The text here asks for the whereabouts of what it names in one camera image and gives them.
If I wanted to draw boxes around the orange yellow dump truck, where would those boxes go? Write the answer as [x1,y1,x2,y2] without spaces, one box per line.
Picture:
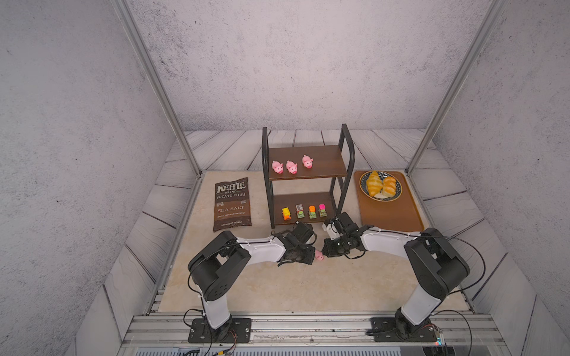
[281,208,292,221]

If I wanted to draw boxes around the green truck picture box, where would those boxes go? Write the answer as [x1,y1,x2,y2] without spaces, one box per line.
[295,204,305,219]

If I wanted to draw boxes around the green truck orange drum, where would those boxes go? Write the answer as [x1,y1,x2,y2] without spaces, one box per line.
[308,206,317,220]

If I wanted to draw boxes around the green truck pink drum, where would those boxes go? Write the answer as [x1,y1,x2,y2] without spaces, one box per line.
[319,203,327,217]

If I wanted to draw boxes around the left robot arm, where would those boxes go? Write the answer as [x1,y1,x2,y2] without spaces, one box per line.
[188,222,324,330]

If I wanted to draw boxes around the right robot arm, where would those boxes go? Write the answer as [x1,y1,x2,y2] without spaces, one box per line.
[322,212,470,340]

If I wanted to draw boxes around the blue patterned plate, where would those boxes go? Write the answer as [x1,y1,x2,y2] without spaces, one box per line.
[359,171,403,203]

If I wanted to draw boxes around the two-tier wooden metal shelf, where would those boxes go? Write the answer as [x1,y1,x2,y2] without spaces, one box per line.
[261,124,356,227]

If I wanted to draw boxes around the brown wooden tray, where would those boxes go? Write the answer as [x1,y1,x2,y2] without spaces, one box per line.
[353,171,429,232]

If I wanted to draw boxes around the left croissant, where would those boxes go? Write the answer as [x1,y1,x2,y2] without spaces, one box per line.
[365,171,383,197]

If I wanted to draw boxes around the croissant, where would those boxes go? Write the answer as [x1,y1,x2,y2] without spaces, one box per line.
[365,171,383,197]
[381,177,397,198]

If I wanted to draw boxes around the right croissant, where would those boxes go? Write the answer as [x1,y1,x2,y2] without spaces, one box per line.
[381,177,397,198]

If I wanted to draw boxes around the Kettle potato chips bag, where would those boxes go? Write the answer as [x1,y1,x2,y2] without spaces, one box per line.
[213,177,252,232]

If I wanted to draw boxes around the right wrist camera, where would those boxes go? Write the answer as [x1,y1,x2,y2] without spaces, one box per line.
[322,222,340,240]

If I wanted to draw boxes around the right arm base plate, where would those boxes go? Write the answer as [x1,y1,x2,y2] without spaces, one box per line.
[366,317,440,343]

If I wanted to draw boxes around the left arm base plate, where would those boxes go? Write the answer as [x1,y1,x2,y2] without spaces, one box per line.
[188,317,252,344]

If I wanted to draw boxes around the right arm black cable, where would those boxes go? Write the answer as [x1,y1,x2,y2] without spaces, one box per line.
[364,228,487,356]

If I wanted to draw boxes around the right aluminium frame post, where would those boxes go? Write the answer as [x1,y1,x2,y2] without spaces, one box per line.
[405,0,508,177]

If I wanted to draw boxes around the aluminium frame post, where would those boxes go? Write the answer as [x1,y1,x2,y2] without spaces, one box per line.
[111,0,202,177]
[405,0,508,177]

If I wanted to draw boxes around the left aluminium frame post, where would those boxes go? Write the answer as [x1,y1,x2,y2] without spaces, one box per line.
[111,0,202,177]

